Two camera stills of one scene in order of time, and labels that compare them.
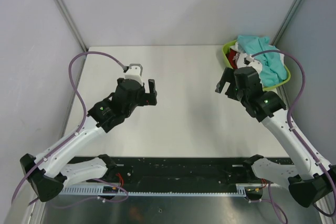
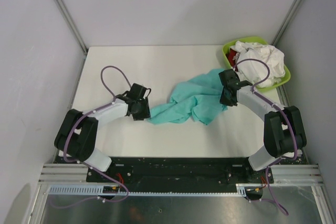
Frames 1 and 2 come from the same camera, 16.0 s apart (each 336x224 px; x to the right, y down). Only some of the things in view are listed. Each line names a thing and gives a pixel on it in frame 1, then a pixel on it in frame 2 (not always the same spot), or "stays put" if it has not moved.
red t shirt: [230, 55] stays put
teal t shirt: [273, 70] to [198, 99]
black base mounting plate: [184, 171] stays put
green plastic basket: [226, 46] stays put
